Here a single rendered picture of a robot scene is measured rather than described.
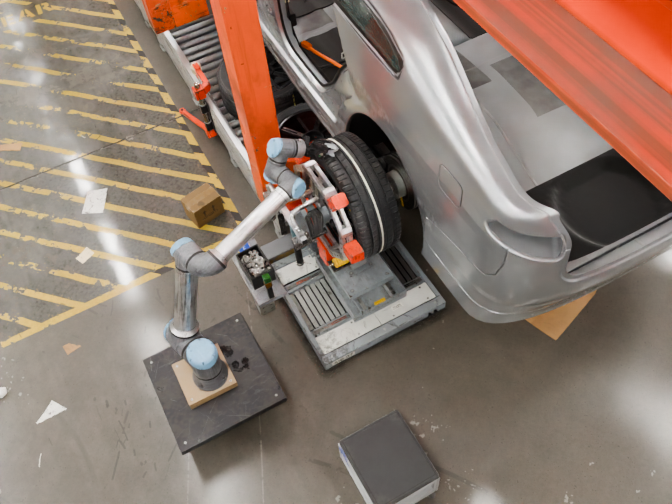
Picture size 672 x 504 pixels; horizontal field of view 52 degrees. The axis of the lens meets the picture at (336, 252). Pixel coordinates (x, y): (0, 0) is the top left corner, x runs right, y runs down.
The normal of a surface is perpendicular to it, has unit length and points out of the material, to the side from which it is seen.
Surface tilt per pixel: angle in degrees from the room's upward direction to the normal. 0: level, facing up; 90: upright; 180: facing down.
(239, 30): 90
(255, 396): 0
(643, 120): 0
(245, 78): 90
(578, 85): 0
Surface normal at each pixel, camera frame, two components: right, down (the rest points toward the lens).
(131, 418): -0.06, -0.56
